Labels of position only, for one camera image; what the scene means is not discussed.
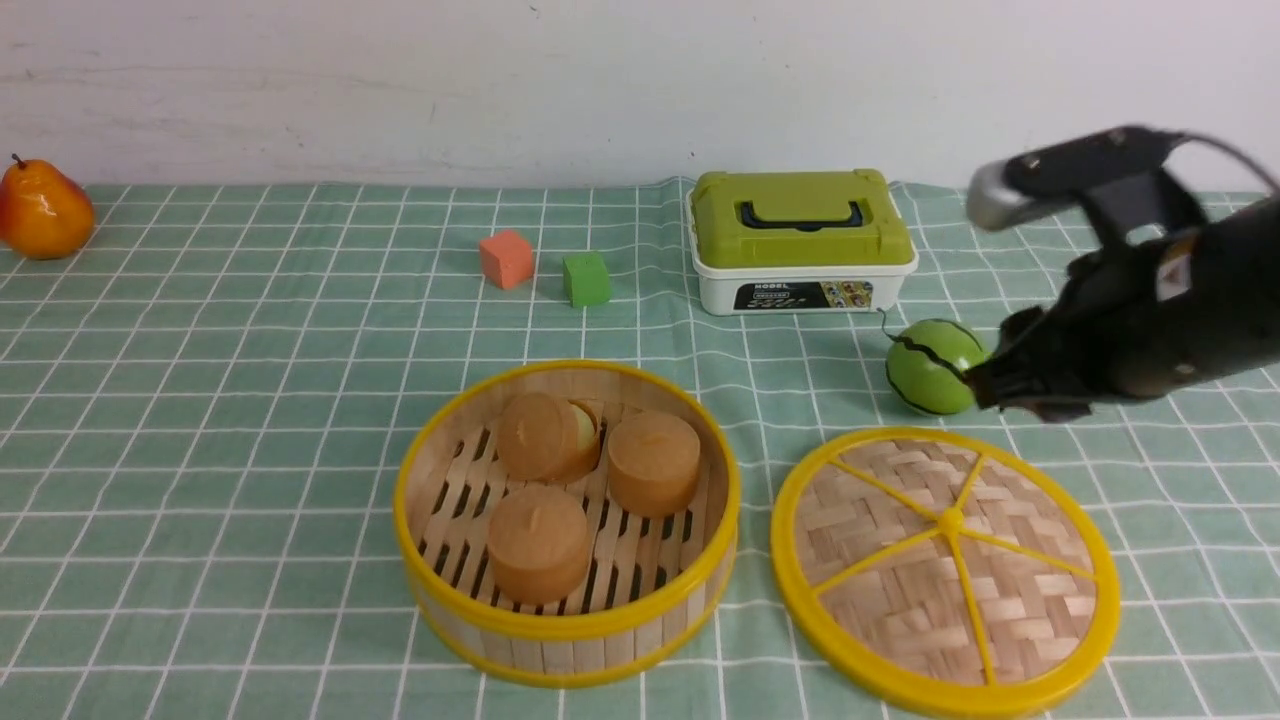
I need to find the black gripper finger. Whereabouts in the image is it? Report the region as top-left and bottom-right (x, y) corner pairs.
(963, 354), (1012, 411)

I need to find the orange foam cube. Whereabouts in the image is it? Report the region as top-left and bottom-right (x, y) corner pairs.
(477, 229), (536, 290)

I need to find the green lidded white toolbox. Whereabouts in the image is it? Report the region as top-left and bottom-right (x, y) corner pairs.
(687, 169), (919, 316)

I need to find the woven bamboo steamer lid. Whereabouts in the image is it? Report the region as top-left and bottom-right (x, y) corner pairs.
(771, 427), (1123, 719)

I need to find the right brown toy bun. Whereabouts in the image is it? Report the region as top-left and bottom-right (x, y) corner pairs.
(605, 411), (701, 518)

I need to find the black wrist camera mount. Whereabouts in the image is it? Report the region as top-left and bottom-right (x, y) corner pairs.
(965, 126), (1277, 249)

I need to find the front brown toy bun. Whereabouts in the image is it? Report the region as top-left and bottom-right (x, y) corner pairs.
(486, 484), (594, 607)

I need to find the tilted brown toy bun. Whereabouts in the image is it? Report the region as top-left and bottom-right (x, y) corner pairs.
(497, 392), (602, 486)

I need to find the green checkered tablecloth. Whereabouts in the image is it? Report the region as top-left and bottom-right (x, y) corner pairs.
(0, 178), (1280, 720)

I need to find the green foam cube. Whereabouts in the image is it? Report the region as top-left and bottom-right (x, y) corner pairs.
(562, 251), (613, 307)

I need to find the green toy watermelon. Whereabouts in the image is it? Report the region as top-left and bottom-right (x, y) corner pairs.
(878, 307), (989, 416)

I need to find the orange toy pear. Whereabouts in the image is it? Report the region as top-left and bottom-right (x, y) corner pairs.
(1, 154), (96, 261)

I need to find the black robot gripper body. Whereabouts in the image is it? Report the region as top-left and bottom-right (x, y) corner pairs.
(1000, 197), (1279, 421)

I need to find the yellow rimmed bamboo steamer basket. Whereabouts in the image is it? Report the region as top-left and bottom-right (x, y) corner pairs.
(393, 359), (741, 687)

